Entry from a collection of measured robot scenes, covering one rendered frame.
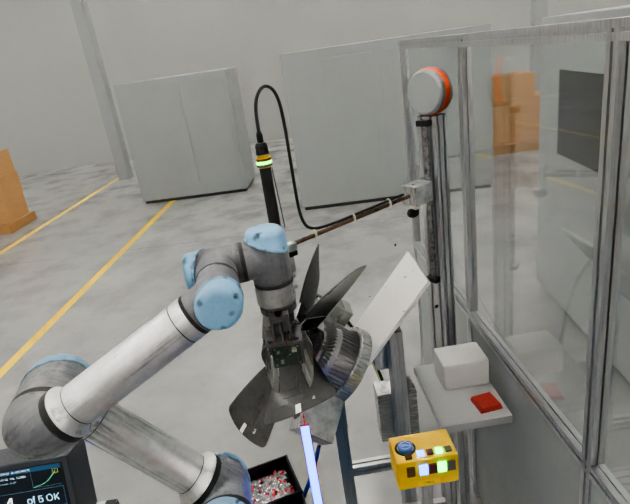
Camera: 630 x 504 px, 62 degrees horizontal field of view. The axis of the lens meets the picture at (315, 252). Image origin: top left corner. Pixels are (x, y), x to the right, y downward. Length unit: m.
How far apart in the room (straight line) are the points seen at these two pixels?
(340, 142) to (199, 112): 2.70
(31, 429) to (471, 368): 1.46
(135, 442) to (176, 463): 0.10
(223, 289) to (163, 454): 0.46
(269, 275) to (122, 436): 0.43
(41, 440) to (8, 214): 8.76
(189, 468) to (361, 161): 6.21
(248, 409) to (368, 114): 5.59
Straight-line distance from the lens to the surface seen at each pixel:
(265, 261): 0.95
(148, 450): 1.15
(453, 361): 1.99
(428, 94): 1.90
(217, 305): 0.81
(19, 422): 1.00
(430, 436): 1.52
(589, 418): 1.54
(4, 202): 9.62
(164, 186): 9.21
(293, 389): 1.57
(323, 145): 7.08
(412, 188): 1.88
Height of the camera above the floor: 2.08
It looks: 21 degrees down
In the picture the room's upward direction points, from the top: 8 degrees counter-clockwise
